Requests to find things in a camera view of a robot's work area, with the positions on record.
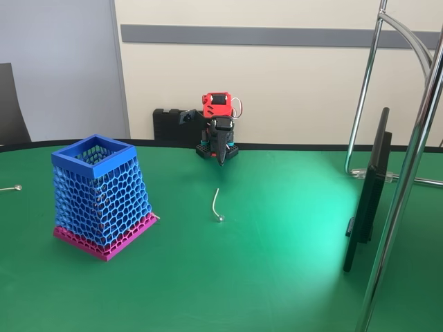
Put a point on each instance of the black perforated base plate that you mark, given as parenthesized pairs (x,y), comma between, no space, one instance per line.
(204,151)

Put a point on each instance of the black plastic case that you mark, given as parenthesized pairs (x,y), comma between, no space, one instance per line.
(166,124)

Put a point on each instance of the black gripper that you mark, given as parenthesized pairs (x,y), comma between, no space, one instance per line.
(221,140)

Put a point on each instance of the black LED light panel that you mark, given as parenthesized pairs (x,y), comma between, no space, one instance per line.
(372,193)

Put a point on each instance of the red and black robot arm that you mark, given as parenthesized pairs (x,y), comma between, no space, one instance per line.
(216,108)

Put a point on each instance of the clear plastic foot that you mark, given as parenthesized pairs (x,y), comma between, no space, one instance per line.
(360,174)

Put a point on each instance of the chrome tube frame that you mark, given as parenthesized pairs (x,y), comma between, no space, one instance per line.
(363,90)

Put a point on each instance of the small camera circuit board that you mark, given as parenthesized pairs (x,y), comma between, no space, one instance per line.
(187,117)

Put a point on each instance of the chrome slanted pole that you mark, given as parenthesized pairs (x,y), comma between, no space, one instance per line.
(396,207)

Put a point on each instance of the grey wall rail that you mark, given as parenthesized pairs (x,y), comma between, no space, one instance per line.
(277,35)

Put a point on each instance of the blue mesh basket pink base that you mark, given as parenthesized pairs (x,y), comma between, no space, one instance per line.
(104,207)

